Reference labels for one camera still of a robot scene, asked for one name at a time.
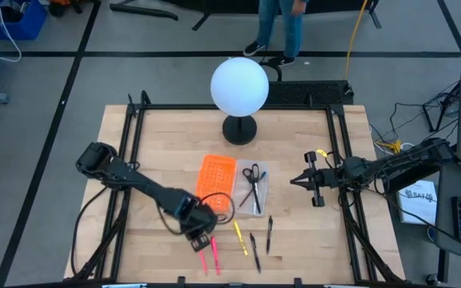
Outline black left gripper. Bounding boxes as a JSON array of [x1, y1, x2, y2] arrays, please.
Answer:
[[175, 194, 220, 254]]

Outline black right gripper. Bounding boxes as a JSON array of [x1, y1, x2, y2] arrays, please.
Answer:
[[290, 150, 342, 209]]

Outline pink highlighter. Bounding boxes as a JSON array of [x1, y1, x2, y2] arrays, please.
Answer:
[[198, 248, 209, 277], [210, 236, 222, 278]]

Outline yellow highlighter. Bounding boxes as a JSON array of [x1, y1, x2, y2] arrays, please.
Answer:
[[231, 218, 250, 258]]

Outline black pen blue end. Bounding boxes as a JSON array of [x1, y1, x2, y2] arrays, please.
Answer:
[[254, 170, 268, 195]]

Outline black-handled scissors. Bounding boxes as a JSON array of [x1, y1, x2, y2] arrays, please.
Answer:
[[241, 162, 263, 215]]

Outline dark red pencil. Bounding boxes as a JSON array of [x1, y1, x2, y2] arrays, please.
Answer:
[[238, 186, 256, 209]]

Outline orange plastic box lid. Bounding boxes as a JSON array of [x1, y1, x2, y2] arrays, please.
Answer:
[[194, 154, 238, 214]]

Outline clear plastic supply box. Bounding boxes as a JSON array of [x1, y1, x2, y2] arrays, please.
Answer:
[[231, 158, 271, 218]]

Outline black perforated plate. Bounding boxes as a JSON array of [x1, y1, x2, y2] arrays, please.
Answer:
[[263, 79, 355, 107]]

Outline yellow power plug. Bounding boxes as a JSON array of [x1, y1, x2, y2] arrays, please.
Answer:
[[375, 139, 403, 155]]

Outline white paper booklet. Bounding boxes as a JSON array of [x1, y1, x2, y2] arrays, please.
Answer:
[[397, 179, 439, 226]]

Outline white globe lamp black base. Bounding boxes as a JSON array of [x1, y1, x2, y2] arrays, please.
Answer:
[[209, 56, 271, 146]]

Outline person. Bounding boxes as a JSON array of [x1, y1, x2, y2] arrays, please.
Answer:
[[243, 0, 308, 68]]

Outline black stand leg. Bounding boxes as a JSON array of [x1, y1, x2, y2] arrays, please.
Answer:
[[109, 2, 180, 22]]

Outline blue storage bin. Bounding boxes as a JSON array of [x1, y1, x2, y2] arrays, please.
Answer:
[[0, 0, 49, 42]]

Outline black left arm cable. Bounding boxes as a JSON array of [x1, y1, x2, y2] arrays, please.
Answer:
[[154, 191, 236, 238]]

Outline black aluminium table frame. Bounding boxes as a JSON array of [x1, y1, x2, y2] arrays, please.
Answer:
[[64, 90, 406, 286]]

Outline black floor cables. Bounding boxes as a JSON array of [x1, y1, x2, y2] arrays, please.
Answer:
[[369, 81, 461, 146]]

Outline yellow hanging cable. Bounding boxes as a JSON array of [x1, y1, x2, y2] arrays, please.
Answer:
[[343, 0, 371, 81]]

